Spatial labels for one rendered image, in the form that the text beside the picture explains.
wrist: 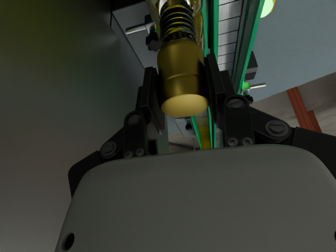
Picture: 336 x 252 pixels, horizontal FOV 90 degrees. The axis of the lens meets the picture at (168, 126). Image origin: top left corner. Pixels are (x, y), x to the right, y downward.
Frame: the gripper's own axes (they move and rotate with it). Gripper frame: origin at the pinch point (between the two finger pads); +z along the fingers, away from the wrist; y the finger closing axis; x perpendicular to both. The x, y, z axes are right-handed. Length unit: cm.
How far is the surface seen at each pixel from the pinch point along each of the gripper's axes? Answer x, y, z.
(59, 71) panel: 0.8, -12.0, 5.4
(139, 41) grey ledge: -11.8, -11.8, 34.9
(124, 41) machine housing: -9.6, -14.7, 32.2
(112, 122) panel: -9.1, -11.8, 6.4
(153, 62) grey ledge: -19.9, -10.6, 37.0
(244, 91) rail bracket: -32.3, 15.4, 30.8
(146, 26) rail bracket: -4.4, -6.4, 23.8
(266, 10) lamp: -13.4, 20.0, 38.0
